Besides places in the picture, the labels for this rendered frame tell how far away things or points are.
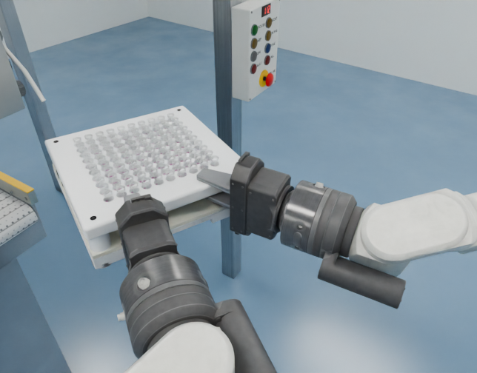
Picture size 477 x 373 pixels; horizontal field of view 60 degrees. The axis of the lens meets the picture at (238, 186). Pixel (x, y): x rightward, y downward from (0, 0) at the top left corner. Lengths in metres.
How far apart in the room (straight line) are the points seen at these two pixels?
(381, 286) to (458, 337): 1.34
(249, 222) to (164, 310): 0.21
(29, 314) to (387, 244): 1.02
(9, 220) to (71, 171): 0.34
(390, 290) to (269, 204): 0.17
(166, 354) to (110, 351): 1.33
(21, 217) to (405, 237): 0.74
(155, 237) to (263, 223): 0.16
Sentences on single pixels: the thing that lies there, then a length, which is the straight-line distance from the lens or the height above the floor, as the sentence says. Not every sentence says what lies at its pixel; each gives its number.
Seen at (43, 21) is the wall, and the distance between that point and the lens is 4.65.
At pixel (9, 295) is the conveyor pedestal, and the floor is 0.54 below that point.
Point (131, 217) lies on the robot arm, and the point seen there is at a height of 1.09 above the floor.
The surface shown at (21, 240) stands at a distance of 1.00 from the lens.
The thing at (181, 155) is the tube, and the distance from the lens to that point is 0.61.
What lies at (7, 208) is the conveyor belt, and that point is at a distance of 0.98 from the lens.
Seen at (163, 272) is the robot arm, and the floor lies 1.08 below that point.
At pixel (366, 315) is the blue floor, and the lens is 1.76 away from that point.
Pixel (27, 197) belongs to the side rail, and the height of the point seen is 0.85.
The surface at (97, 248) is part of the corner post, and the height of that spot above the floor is 1.01.
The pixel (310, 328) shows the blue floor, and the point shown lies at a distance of 1.68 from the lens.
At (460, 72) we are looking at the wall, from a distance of 3.73.
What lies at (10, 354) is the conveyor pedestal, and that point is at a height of 0.36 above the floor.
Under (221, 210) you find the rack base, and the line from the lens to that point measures 0.60.
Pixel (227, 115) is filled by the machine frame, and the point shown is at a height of 0.77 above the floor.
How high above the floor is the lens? 1.38
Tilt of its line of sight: 38 degrees down
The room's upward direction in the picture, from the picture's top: straight up
